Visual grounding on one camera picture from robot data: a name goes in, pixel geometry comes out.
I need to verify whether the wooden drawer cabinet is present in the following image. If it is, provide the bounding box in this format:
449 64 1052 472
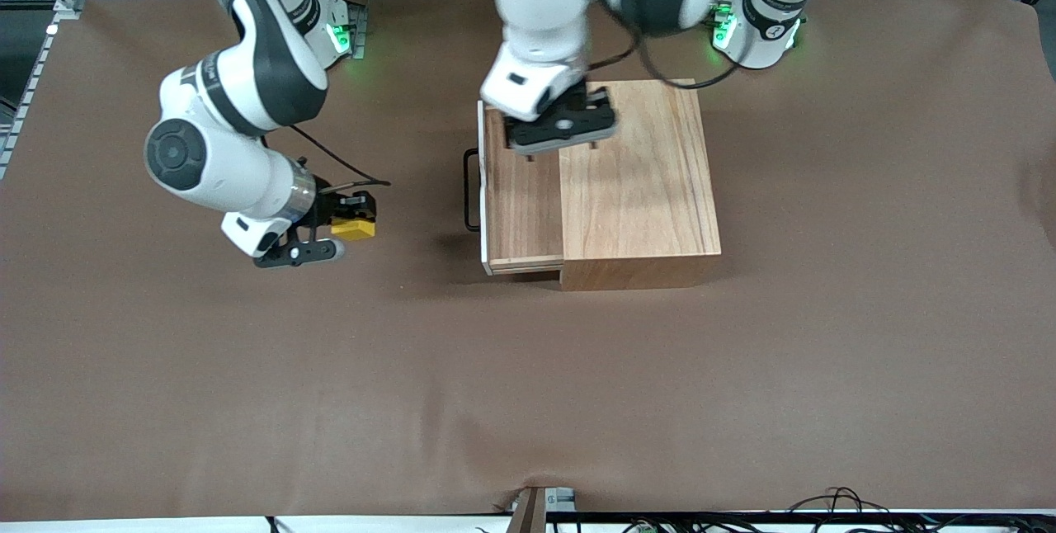
559 79 724 292

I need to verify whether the brown table cover sheet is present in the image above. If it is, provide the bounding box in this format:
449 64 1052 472
0 0 1056 521

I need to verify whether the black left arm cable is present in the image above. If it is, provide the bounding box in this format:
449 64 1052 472
590 9 747 91

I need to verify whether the metal table edge bracket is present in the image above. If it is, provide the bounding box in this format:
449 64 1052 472
505 485 578 533

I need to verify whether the tangle of black cables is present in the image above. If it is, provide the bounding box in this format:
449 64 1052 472
788 486 1056 533

